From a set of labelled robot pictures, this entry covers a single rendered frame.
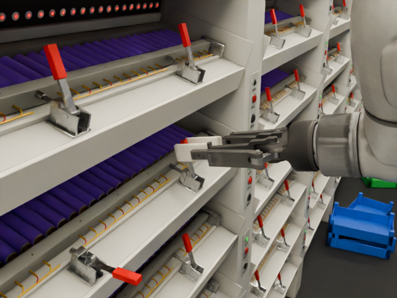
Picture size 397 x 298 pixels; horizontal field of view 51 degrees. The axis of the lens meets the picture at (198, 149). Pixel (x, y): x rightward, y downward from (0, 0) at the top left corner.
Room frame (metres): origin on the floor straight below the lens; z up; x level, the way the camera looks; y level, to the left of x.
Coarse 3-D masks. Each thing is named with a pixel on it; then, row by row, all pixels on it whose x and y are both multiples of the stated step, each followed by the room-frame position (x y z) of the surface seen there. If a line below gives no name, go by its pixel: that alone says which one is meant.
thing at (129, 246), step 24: (192, 120) 0.86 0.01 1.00; (216, 168) 0.74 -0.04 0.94; (168, 192) 0.62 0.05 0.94; (216, 192) 0.72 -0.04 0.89; (120, 216) 0.53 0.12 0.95; (144, 216) 0.55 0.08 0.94; (168, 216) 0.56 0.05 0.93; (120, 240) 0.49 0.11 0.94; (144, 240) 0.50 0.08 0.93; (120, 264) 0.44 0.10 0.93; (24, 288) 0.38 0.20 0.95; (48, 288) 0.39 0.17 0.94; (72, 288) 0.39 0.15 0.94; (96, 288) 0.40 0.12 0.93
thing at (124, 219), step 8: (168, 184) 0.63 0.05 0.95; (160, 192) 0.61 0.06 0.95; (144, 200) 0.58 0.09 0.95; (136, 208) 0.55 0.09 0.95; (128, 216) 0.53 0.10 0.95; (120, 224) 0.51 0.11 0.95; (104, 232) 0.49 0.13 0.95; (96, 240) 0.47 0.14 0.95; (88, 248) 0.45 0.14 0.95; (64, 264) 0.42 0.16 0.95; (56, 272) 0.40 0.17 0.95; (48, 280) 0.39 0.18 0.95; (32, 288) 0.37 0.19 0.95; (24, 296) 0.36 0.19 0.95
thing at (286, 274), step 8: (288, 256) 1.44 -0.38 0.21; (296, 256) 1.42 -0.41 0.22; (288, 264) 1.42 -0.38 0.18; (296, 264) 1.42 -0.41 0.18; (280, 272) 1.36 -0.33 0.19; (288, 272) 1.38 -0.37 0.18; (280, 280) 1.27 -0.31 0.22; (288, 280) 1.33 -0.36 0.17; (272, 288) 1.27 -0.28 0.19; (280, 288) 1.26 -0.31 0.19; (272, 296) 1.24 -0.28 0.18; (280, 296) 1.24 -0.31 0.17
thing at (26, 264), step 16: (160, 160) 0.67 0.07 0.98; (176, 160) 0.69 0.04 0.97; (144, 176) 0.61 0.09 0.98; (160, 176) 0.65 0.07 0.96; (112, 192) 0.55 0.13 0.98; (128, 192) 0.56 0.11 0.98; (144, 192) 0.59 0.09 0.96; (96, 208) 0.51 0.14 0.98; (112, 208) 0.53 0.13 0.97; (80, 224) 0.47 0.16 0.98; (96, 224) 0.50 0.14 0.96; (112, 224) 0.50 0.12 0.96; (48, 240) 0.43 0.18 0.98; (64, 240) 0.44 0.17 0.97; (32, 256) 0.40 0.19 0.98; (48, 256) 0.42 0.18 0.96; (0, 272) 0.37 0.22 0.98; (16, 272) 0.37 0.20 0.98; (32, 272) 0.39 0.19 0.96; (0, 288) 0.35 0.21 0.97
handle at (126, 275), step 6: (90, 258) 0.41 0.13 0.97; (90, 264) 0.41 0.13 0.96; (96, 264) 0.41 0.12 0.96; (102, 264) 0.41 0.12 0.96; (102, 270) 0.40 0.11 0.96; (108, 270) 0.40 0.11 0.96; (114, 270) 0.40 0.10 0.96; (120, 270) 0.40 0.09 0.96; (126, 270) 0.40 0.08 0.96; (114, 276) 0.39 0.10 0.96; (120, 276) 0.39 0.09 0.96; (126, 276) 0.38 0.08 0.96; (132, 276) 0.38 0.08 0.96; (138, 276) 0.38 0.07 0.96; (126, 282) 0.38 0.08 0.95; (132, 282) 0.38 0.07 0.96; (138, 282) 0.38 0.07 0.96
